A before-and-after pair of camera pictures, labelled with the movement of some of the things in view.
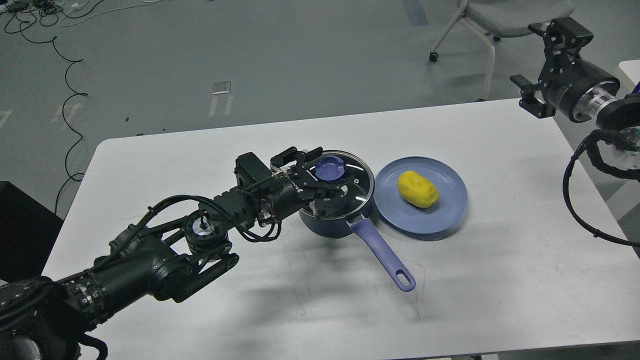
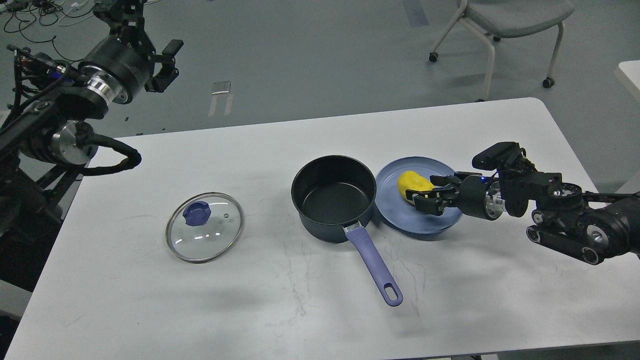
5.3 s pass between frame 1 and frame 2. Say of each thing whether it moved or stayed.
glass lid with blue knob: moved
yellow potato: stayed
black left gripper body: moved
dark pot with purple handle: moved
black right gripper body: moved
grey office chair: stayed
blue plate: stayed
